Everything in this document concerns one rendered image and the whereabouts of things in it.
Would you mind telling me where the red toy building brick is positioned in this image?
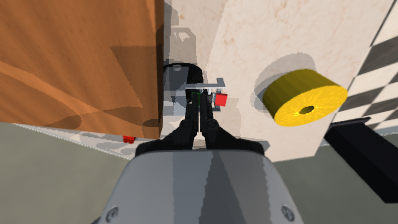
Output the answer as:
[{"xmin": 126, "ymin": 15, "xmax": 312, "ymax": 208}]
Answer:
[{"xmin": 123, "ymin": 136, "xmax": 136, "ymax": 144}]

